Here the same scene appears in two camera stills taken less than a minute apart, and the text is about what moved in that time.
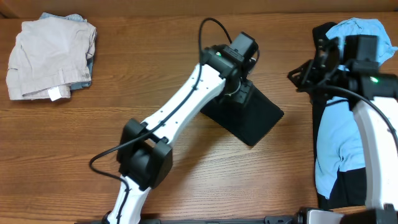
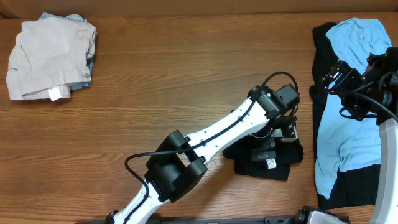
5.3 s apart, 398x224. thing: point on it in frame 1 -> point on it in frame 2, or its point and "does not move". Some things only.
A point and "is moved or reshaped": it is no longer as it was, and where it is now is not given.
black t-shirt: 248,122 is moved or reshaped
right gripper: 306,70 -> 347,75
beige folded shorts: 48,56 does not move
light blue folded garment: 90,60 does not move
